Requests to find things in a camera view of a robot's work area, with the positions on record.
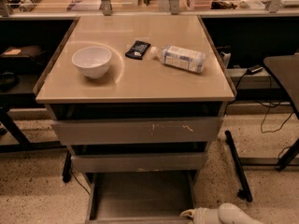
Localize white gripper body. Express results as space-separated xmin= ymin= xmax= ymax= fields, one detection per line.
xmin=192 ymin=207 xmax=221 ymax=224

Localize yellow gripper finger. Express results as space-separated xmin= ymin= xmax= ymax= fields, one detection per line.
xmin=180 ymin=209 xmax=195 ymax=219

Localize grey drawer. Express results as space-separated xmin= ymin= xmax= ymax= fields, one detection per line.
xmin=85 ymin=171 xmax=194 ymax=224
xmin=71 ymin=152 xmax=207 ymax=173
xmin=51 ymin=117 xmax=222 ymax=146

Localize grey drawer cabinet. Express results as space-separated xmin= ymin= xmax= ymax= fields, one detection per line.
xmin=33 ymin=14 xmax=237 ymax=185

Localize black table leg right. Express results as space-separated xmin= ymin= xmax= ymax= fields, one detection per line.
xmin=225 ymin=131 xmax=299 ymax=203

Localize black table leg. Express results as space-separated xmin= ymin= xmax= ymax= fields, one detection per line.
xmin=225 ymin=131 xmax=299 ymax=203
xmin=0 ymin=107 xmax=71 ymax=183

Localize clear plastic water bottle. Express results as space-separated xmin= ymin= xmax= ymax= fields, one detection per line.
xmin=149 ymin=46 xmax=206 ymax=74

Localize black power adapter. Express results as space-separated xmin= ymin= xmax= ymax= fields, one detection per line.
xmin=246 ymin=64 xmax=263 ymax=75

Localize dark side table top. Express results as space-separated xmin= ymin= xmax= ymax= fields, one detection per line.
xmin=263 ymin=55 xmax=299 ymax=118

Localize black snack packet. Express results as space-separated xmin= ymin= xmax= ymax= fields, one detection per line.
xmin=125 ymin=40 xmax=150 ymax=60

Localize white ceramic bowl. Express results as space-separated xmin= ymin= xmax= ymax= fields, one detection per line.
xmin=72 ymin=46 xmax=112 ymax=78

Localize black table leg left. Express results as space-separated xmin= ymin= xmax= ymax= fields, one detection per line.
xmin=0 ymin=107 xmax=71 ymax=183

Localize black floor cable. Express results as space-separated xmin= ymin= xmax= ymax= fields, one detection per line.
xmin=70 ymin=168 xmax=92 ymax=196

